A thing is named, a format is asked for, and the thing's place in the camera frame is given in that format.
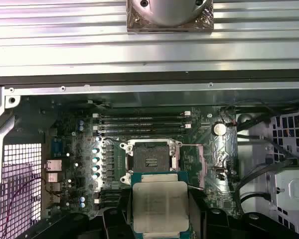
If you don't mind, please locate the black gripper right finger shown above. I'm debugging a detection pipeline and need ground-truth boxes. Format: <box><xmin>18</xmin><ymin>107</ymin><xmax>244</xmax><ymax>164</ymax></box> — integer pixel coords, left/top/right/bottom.
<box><xmin>188</xmin><ymin>191</ymin><xmax>299</xmax><ymax>239</ymax></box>

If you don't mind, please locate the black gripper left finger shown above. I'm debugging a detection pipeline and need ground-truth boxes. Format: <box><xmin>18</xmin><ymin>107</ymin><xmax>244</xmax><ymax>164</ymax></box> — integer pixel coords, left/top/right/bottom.
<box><xmin>22</xmin><ymin>187</ymin><xmax>134</xmax><ymax>239</ymax></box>

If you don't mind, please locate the silver green CPU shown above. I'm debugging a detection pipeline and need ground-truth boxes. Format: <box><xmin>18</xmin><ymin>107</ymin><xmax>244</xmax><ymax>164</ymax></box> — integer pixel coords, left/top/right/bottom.
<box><xmin>131</xmin><ymin>171</ymin><xmax>189</xmax><ymax>239</ymax></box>

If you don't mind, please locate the metal socket cover frame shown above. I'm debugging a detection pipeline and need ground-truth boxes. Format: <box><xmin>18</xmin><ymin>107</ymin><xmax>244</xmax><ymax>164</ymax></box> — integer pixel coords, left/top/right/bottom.
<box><xmin>170</xmin><ymin>143</ymin><xmax>206</xmax><ymax>192</ymax></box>

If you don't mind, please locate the metal CPU socket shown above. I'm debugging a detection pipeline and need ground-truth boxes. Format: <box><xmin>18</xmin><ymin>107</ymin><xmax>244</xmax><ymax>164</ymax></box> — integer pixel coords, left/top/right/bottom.
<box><xmin>119</xmin><ymin>138</ymin><xmax>183</xmax><ymax>186</ymax></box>

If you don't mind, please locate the perforated metal drive cage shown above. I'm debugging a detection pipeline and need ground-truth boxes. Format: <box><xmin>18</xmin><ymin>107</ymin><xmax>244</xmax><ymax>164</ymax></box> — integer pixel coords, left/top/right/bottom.
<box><xmin>269</xmin><ymin>106</ymin><xmax>299</xmax><ymax>239</ymax></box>

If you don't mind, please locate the blue serial port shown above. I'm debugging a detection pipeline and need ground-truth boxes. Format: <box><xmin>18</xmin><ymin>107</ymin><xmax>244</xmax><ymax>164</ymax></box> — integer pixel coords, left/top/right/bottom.
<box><xmin>51</xmin><ymin>138</ymin><xmax>65</xmax><ymax>157</ymax></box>

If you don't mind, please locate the round silver coin battery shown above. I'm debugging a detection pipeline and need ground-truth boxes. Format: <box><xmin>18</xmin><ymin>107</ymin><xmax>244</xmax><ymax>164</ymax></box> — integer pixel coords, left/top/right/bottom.
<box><xmin>211</xmin><ymin>122</ymin><xmax>227</xmax><ymax>137</ymax></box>

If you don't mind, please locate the green motherboard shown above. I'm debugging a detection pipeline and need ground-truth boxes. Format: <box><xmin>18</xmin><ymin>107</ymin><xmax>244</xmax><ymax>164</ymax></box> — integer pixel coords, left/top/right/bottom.
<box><xmin>41</xmin><ymin>99</ymin><xmax>240</xmax><ymax>225</ymax></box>

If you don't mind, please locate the black grey PC case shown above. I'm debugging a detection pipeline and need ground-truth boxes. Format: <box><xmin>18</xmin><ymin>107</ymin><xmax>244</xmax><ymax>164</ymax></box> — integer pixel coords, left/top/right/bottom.
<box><xmin>0</xmin><ymin>65</ymin><xmax>299</xmax><ymax>239</ymax></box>

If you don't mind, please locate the flat black ribbon cable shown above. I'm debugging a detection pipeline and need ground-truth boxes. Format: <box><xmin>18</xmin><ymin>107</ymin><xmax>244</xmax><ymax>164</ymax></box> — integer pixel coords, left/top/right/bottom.
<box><xmin>236</xmin><ymin>155</ymin><xmax>299</xmax><ymax>200</ymax></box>

